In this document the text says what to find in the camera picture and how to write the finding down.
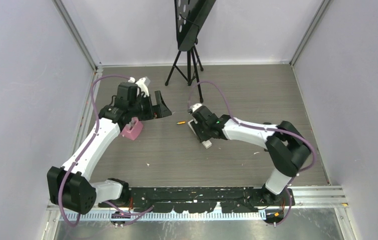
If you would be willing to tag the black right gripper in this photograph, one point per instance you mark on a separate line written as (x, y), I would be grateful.
(203, 137)

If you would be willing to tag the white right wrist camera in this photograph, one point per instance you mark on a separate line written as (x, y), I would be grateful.
(194, 108)

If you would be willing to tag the white remote control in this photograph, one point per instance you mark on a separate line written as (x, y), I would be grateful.
(199, 132)

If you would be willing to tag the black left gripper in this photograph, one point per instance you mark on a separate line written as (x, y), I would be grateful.
(158, 111)

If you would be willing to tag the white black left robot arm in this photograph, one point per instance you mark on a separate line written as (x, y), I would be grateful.
(69, 185)

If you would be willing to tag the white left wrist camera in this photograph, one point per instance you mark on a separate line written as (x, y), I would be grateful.
(142, 84)

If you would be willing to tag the black music stand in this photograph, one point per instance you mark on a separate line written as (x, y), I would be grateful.
(190, 16)

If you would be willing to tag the pink metronome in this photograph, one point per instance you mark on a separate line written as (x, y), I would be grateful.
(133, 129)

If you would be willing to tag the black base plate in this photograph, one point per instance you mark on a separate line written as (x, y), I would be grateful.
(196, 200)

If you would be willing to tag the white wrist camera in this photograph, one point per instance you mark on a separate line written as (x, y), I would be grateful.
(194, 108)
(142, 84)

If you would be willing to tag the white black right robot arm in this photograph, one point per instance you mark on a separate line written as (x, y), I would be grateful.
(288, 150)

